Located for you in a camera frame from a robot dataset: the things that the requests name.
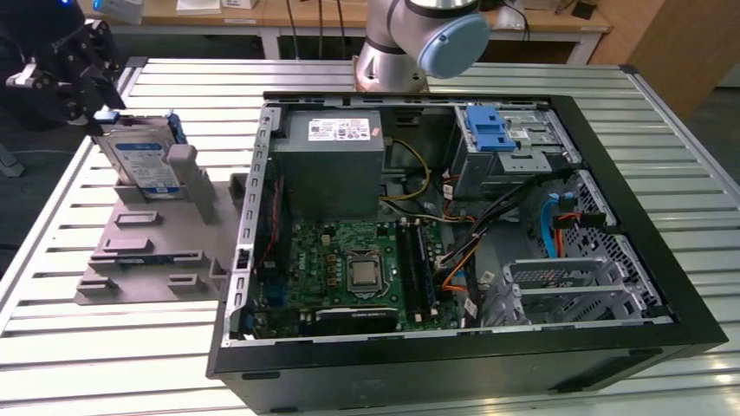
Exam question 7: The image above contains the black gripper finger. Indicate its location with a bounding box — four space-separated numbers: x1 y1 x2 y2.
4 62 100 127
51 19 127 108

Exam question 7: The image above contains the hard disk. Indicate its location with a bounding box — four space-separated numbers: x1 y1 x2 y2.
92 110 187 201

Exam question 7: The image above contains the blue data wire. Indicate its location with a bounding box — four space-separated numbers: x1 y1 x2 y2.
541 194 573 261

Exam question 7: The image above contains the orange red power wire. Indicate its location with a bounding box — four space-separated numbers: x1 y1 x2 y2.
552 211 617 262

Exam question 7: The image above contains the grey metal foot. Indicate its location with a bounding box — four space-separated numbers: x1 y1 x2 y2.
0 145 25 178

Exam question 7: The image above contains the white paper sheet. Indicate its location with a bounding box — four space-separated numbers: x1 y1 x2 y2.
176 0 223 14

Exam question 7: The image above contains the wooden desk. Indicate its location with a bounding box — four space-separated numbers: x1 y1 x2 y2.
85 0 613 66

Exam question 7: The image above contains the grey parts rack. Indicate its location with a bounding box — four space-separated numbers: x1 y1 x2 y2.
73 145 251 307

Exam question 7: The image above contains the grey power supply unit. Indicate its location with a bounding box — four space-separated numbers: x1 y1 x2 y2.
271 108 387 222

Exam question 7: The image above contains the green motherboard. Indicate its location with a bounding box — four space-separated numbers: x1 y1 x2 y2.
253 218 464 340

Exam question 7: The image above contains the black CPU socket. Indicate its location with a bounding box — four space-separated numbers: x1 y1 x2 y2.
344 249 388 301

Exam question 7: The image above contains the silver CPU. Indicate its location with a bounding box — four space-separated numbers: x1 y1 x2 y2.
348 258 381 292

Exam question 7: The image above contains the black graphics card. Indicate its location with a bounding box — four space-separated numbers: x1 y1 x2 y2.
300 306 400 335

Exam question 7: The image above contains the blue drive cage latch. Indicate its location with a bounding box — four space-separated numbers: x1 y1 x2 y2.
465 106 519 153

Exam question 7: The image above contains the black RAM stick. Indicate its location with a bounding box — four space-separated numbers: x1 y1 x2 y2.
411 218 440 316

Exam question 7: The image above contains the metal optical drive cage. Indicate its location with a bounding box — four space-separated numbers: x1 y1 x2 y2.
449 102 583 200

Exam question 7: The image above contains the black open PC case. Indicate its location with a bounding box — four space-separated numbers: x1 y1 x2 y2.
205 90 728 415

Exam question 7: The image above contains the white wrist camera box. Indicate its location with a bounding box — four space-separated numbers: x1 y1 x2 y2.
91 0 144 25

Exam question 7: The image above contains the thin hanging black cable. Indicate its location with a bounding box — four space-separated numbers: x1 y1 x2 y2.
287 0 301 60

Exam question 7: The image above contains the thin red wire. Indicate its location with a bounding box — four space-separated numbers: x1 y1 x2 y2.
263 177 285 265

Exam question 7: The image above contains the yellow wire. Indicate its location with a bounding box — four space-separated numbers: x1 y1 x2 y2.
379 138 432 203

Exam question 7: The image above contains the multicolour power wire bundle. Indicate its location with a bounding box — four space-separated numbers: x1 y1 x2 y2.
440 171 481 224

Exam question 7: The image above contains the black wire bundle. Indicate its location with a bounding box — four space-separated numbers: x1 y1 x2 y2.
439 168 579 278

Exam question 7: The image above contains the orange data wire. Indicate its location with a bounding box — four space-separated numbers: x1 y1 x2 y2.
441 259 471 296

